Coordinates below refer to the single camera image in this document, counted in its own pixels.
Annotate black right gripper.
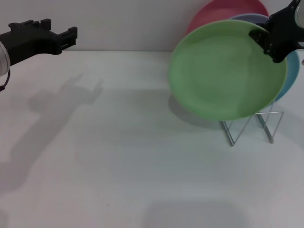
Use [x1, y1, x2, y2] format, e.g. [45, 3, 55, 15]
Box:
[248, 0, 304, 64]

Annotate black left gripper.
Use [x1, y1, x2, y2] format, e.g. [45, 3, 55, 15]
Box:
[0, 18, 78, 67]

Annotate green plastic plate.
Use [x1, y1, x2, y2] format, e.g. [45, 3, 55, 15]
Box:
[168, 19, 288, 121]

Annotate purple plastic plate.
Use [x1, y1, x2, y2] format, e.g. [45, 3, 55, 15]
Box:
[229, 13, 270, 26]

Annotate light blue plastic plate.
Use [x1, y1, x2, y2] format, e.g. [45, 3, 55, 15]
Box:
[275, 49, 300, 103]

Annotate red plastic plate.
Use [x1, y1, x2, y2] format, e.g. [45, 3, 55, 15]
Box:
[186, 0, 269, 36]

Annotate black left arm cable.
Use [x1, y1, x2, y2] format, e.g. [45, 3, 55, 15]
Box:
[0, 70, 11, 92]

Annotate metal wire plate rack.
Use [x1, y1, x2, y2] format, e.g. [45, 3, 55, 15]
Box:
[219, 101, 285, 147]

